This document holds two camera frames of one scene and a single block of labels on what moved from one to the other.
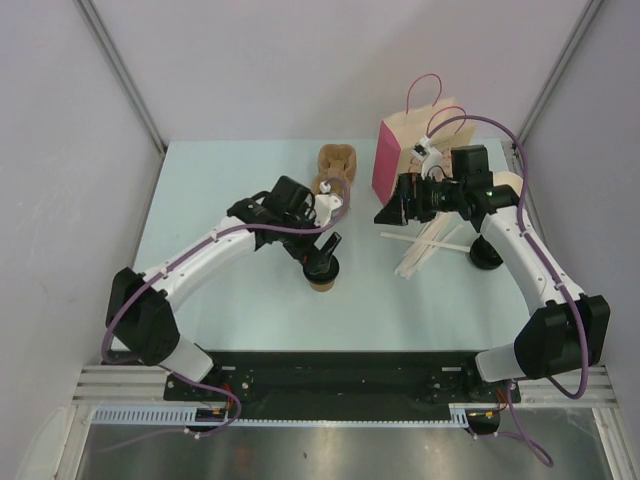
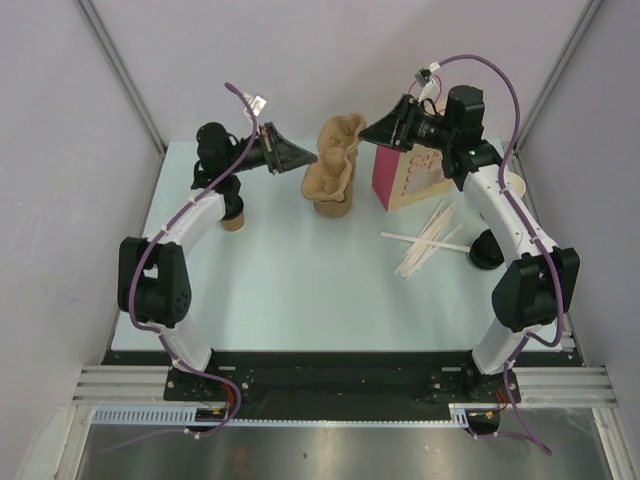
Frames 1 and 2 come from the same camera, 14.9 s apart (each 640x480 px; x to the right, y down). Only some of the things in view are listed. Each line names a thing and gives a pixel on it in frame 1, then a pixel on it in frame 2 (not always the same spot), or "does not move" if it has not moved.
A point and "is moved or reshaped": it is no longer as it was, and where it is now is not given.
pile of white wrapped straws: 419,253 does not move
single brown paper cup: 322,287 is moved or reshaped
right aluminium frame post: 586,20 does not move
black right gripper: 399,210 to 396,128
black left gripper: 313,259 to 282,156
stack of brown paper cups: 509,178 does not move
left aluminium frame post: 102,34 does not move
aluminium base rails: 543,386 does not move
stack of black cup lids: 484,255 does not move
